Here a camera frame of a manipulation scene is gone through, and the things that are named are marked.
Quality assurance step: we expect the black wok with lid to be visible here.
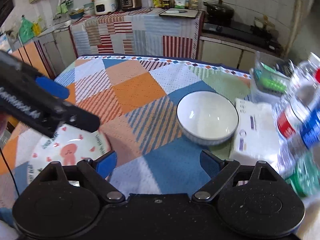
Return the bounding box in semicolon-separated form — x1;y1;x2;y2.
203;0;234;25

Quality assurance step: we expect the striped patchwork counter cloth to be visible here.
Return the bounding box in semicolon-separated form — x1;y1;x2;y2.
71;8;203;59

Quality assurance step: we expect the white tissue pack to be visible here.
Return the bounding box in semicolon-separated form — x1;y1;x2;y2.
229;99;280;167

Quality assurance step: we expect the clear cap water bottle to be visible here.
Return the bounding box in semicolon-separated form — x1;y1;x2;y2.
290;52;319;87

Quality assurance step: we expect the clear basket with items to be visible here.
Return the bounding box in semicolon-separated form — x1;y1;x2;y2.
249;51;295;105

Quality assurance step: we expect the carrot bunny pattern plate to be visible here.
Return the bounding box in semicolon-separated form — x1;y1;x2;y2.
27;125;111;184

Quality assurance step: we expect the orange wooden cabinet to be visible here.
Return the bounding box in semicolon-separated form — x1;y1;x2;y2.
12;41;56;79

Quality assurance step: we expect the black gas stove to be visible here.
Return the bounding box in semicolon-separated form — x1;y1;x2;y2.
202;21;283;54

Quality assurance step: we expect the red label water bottle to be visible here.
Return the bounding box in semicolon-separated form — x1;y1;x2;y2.
273;67;320;160

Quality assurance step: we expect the white rice cooker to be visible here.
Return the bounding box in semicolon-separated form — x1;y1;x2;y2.
94;0;117;16

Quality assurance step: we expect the blue label water bottle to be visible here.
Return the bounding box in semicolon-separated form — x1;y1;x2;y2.
287;103;319;157

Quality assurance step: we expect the white bowl dark rim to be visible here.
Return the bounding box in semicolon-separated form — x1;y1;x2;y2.
176;90;240;146

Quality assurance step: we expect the green label water bottle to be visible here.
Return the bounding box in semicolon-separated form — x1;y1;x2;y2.
286;152;319;198

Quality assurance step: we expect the green plastic bag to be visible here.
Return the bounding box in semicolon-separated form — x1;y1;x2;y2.
18;15;34;44

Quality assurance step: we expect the colourful patchwork tablecloth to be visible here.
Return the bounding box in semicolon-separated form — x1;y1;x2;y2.
0;54;283;221

